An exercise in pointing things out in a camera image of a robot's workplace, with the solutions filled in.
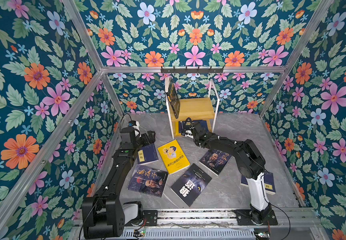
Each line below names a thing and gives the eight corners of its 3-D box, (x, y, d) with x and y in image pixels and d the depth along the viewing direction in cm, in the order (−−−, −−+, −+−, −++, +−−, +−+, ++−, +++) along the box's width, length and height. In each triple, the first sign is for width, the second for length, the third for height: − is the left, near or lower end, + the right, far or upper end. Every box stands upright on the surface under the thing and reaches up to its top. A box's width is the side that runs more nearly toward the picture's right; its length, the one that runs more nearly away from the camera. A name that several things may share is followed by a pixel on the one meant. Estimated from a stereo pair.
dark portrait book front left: (127, 189, 85) (126, 188, 83) (137, 166, 93) (136, 164, 92) (161, 197, 82) (161, 196, 80) (169, 172, 91) (168, 171, 89)
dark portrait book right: (198, 161, 95) (199, 160, 94) (212, 145, 103) (213, 143, 102) (218, 176, 89) (219, 175, 88) (231, 157, 97) (232, 156, 96)
